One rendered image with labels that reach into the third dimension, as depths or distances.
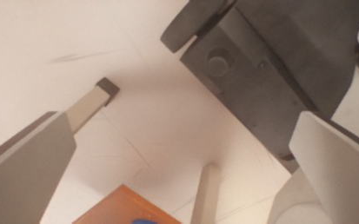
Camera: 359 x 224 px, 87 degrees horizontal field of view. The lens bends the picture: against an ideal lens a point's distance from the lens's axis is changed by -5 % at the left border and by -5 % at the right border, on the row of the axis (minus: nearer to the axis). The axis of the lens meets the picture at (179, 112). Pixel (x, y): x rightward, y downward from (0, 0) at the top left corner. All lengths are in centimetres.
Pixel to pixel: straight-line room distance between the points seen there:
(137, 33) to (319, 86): 50
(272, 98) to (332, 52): 13
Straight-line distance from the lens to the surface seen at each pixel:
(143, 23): 65
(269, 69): 42
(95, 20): 73
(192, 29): 40
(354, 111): 31
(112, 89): 76
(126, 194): 67
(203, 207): 75
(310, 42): 44
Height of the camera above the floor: 58
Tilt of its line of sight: 52 degrees down
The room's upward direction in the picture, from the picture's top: 155 degrees counter-clockwise
